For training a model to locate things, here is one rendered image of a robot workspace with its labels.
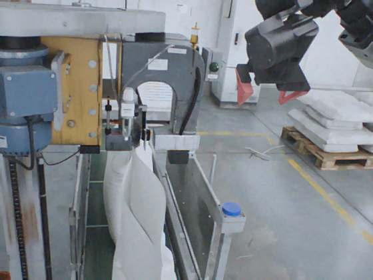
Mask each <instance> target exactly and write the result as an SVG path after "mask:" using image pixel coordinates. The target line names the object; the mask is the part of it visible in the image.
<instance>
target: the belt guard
mask: <svg viewBox="0 0 373 280"><path fill-rule="evenodd" d="M60 6H69V7H74V6H72V5H52V4H43V3H26V2H23V3H18V2H8V1H0V36H10V37H32V36H46V35H84V34H104V33H144V32H154V33H162V32H163V31H165V23H166V16H167V14H166V13H164V12H160V11H153V10H146V9H141V10H138V9H126V11H125V10H122V9H117V8H112V7H94V8H97V9H84V8H64V7H60Z"/></svg>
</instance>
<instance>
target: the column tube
mask: <svg viewBox="0 0 373 280"><path fill-rule="evenodd" d="M0 1H8V2H18V3H23V2H26V3H32V2H31V0H0ZM41 153H42V151H40V152H38V153H36V154H34V156H35V163H34V168H33V170H31V171H28V170H26V169H25V168H22V166H20V165H19V164H18V163H17V180H18V184H19V188H18V190H19V197H20V201H21V215H22V223H23V234H24V235H23V236H24V240H25V243H24V244H25V250H26V258H27V266H28V278H29V280H47V270H46V268H45V267H46V261H45V245H44V235H43V214H42V207H41V197H40V195H41V193H40V184H39V169H38V162H37V157H40V156H42V155H41ZM2 155H3V154H0V202H1V214H2V220H3V228H4V232H5V240H6V250H7V258H8V262H9V270H10V276H11V280H23V278H22V272H21V263H20V258H19V243H18V236H17V228H16V222H15V213H14V206H13V192H12V191H13V190H12V187H11V177H10V172H9V162H8V159H6V158H4V157H3V156H2ZM16 159H17V160H18V161H20V162H21V163H24V164H25V165H26V166H27V167H30V166H31V155H29V157H16Z"/></svg>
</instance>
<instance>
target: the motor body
mask: <svg viewBox="0 0 373 280"><path fill-rule="evenodd" d="M48 53H49V48H48V47H47V46H46V45H42V44H40V45H38V46H36V47H28V48H6V47H0V67H9V66H26V65H44V61H47V54H48ZM52 137H53V128H52V121H43V118H41V117H38V115H35V118H34V120H33V145H34V154H36V153H38V152H40V151H42V150H44V149H46V147H47V146H48V145H49V144H50V142H51V140H52ZM0 154H4V155H9V156H25V155H30V154H31V150H30V142H29V128H28V124H27V121H26V120H25V118H23V117H9V116H8V115H7V113H6V110H5V108H4V106H3V104H1V94H0Z"/></svg>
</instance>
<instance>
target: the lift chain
mask: <svg viewBox="0 0 373 280"><path fill-rule="evenodd" d="M8 162H9V172H10V177H11V187H12V190H13V191H12V192H13V206H14V213H15V222H16V228H17V236H18V243H19V258H20V263H21V272H22V278H23V280H29V278H28V266H27V258H26V250H25V244H24V243H25V240H24V236H23V235H24V234H23V223H22V215H21V201H20V197H19V190H18V188H19V184H18V180H17V164H16V163H15V162H14V161H12V160H10V159H8ZM13 171H14V172H13ZM13 176H15V177H13ZM14 185H16V186H14ZM14 189H17V190H14ZM15 193H16V194H15ZM16 197H17V198H16ZM16 201H17V202H16ZM17 205H18V206H17ZM17 209H18V210H17ZM18 213H19V214H18ZM18 221H20V222H18ZM18 225H20V226H18ZM19 229H21V230H19ZM20 240H22V241H20ZM21 244H22V245H21ZM24 268H25V269H24ZM24 271H26V272H24Z"/></svg>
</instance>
